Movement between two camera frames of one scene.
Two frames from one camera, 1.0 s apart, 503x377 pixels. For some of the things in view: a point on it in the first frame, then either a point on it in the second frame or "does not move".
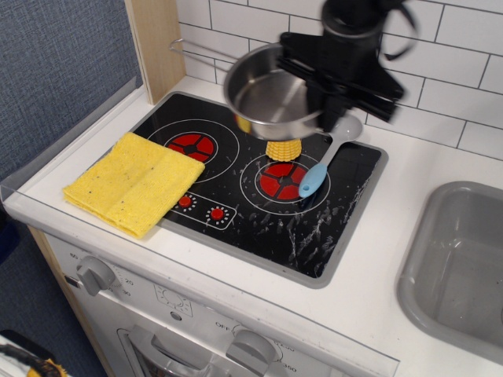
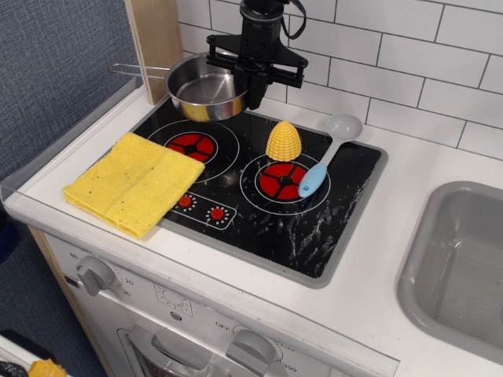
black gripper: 345,61 -> 259,45
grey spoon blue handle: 346,129 does not move
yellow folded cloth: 132,188 does not move
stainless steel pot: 267,100 -> 200,92
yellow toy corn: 284,150 does not move
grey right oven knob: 251,350 does not move
